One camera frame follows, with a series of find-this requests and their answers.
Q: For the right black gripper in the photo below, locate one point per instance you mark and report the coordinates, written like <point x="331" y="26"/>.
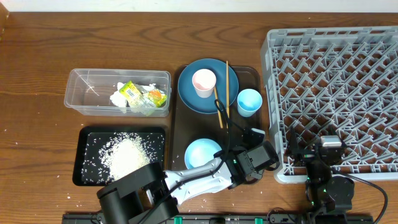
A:
<point x="305" y="156"/>

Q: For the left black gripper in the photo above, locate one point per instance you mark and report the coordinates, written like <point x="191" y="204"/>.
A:
<point x="241" y="154"/>

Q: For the light blue bowl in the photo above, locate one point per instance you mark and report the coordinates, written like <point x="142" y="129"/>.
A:
<point x="200" y="151"/>

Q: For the green yellow snack wrapper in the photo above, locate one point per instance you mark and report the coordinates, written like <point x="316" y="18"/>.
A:
<point x="145" y="103"/>

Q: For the white tissue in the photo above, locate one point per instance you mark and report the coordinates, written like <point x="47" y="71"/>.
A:
<point x="118" y="99"/>
<point x="145" y="88"/>

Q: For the pile of white rice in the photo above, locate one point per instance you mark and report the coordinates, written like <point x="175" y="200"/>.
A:
<point x="107" y="157"/>

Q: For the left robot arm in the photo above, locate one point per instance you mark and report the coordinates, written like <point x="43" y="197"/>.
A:
<point x="152" y="195"/>

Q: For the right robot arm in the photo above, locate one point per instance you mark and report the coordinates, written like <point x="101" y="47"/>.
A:
<point x="330" y="196"/>

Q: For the grey dishwasher rack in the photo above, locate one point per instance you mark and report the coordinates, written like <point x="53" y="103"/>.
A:
<point x="341" y="78"/>

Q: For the clear plastic waste bin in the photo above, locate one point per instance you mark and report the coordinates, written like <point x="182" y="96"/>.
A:
<point x="89" y="91"/>

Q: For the brown plastic serving tray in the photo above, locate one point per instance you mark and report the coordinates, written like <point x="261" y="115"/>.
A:
<point x="188" y="125"/>

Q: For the right wooden chopstick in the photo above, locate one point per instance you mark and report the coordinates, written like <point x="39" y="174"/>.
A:
<point x="227" y="92"/>

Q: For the wooden chopstick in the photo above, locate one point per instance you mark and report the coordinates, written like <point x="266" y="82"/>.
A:
<point x="218" y="108"/>
<point x="227" y="92"/>

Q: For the light blue plastic cup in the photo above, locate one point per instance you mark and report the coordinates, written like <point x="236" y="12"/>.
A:
<point x="249" y="101"/>

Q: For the left wooden chopstick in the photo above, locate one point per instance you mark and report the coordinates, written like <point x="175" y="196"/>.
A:
<point x="218" y="108"/>

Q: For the pink plastic cup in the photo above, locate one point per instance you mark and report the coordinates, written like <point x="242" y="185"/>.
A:
<point x="204" y="81"/>

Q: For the dark blue plate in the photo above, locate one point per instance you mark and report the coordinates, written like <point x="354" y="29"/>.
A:
<point x="207" y="105"/>

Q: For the black plastic tray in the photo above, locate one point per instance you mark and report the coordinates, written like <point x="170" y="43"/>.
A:
<point x="105" y="129"/>

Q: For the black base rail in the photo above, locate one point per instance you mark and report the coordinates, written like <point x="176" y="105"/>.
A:
<point x="98" y="218"/>

